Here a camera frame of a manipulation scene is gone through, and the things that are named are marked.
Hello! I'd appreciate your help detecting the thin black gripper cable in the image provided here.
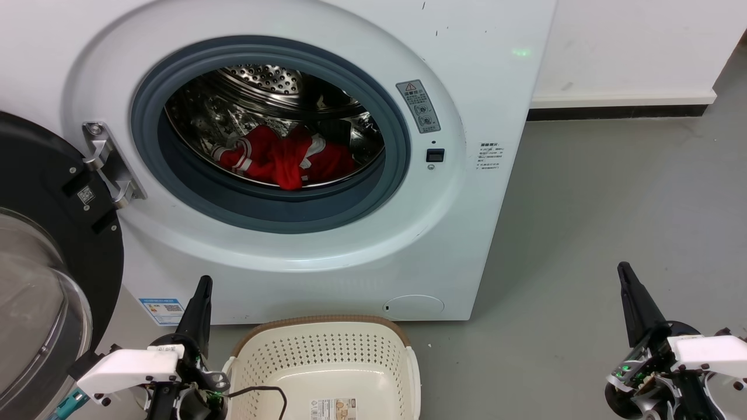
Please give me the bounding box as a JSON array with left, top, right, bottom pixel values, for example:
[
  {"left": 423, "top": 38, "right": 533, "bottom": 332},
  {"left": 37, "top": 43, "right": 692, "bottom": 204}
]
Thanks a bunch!
[{"left": 225, "top": 386, "right": 288, "bottom": 420}]

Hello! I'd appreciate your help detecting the grey rubber door gasket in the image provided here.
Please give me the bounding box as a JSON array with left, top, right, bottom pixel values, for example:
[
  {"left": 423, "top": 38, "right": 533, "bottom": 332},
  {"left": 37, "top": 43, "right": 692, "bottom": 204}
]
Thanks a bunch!
[{"left": 131, "top": 36, "right": 411, "bottom": 235}]

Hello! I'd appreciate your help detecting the round white filter cover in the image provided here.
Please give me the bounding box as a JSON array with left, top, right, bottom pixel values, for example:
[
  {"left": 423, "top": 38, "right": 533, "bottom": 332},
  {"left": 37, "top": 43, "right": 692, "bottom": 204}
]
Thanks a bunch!
[{"left": 383, "top": 295, "right": 445, "bottom": 321}]

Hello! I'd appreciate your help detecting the stainless steel washing machine drum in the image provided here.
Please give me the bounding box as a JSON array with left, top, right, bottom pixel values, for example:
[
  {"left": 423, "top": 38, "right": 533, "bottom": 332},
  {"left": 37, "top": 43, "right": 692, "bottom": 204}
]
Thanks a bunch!
[{"left": 165, "top": 64, "right": 386, "bottom": 189}]

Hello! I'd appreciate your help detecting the black wall baseboard strip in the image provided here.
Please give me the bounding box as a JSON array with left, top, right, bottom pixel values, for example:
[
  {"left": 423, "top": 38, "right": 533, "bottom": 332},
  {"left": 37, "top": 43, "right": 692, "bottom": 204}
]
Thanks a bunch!
[{"left": 527, "top": 104, "right": 708, "bottom": 122}]

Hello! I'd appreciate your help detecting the red and white garment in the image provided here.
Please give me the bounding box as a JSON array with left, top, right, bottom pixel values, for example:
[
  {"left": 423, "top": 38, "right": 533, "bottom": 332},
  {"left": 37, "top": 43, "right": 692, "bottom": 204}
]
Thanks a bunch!
[{"left": 211, "top": 124, "right": 357, "bottom": 191}]

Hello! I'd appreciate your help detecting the black round washer door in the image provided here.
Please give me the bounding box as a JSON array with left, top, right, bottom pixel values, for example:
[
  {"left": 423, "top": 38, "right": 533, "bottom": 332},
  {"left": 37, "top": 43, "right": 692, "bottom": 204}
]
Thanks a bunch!
[{"left": 0, "top": 111, "right": 125, "bottom": 420}]

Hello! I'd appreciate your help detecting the printed text instruction sticker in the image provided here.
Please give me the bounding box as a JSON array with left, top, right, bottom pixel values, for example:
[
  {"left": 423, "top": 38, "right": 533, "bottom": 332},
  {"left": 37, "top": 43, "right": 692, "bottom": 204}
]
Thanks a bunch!
[{"left": 477, "top": 142, "right": 505, "bottom": 172}]

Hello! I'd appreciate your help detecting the blue white energy label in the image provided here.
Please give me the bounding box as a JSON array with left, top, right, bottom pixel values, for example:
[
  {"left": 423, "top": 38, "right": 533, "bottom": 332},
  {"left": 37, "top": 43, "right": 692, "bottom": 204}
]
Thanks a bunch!
[{"left": 138, "top": 298, "right": 186, "bottom": 326}]

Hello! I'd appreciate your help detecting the cream perforated laundry basket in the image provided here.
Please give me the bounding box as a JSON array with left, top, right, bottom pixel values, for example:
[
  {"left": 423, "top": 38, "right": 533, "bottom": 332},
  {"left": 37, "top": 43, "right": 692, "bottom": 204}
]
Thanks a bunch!
[{"left": 222, "top": 315, "right": 422, "bottom": 420}]

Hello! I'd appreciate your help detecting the printed paper product label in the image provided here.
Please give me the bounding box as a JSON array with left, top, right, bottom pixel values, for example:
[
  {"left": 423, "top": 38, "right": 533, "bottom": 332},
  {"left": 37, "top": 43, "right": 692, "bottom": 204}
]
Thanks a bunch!
[{"left": 309, "top": 398, "right": 357, "bottom": 420}]

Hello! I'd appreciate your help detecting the white front-load washing machine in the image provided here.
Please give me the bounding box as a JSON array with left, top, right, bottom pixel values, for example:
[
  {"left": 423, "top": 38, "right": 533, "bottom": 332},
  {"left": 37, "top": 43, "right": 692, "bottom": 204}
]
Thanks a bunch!
[{"left": 0, "top": 0, "right": 558, "bottom": 326}]

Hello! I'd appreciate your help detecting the silver metal door hinge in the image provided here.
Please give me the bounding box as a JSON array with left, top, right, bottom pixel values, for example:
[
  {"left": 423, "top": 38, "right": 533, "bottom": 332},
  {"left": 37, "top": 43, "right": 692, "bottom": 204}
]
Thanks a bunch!
[{"left": 82, "top": 121, "right": 146, "bottom": 209}]

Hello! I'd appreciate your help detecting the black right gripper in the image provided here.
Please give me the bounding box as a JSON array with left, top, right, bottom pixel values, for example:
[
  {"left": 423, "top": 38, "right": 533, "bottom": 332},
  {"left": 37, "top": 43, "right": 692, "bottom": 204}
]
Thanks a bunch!
[{"left": 604, "top": 262, "right": 724, "bottom": 420}]

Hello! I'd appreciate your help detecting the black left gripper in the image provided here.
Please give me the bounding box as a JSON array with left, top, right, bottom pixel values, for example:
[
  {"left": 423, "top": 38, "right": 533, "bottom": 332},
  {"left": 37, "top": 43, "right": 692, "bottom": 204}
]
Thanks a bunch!
[{"left": 146, "top": 275, "right": 229, "bottom": 420}]

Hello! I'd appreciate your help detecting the grey warning label sticker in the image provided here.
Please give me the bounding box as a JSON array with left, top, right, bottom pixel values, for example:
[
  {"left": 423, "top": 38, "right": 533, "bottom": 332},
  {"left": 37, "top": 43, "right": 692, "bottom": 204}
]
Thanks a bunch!
[{"left": 396, "top": 80, "right": 441, "bottom": 134}]

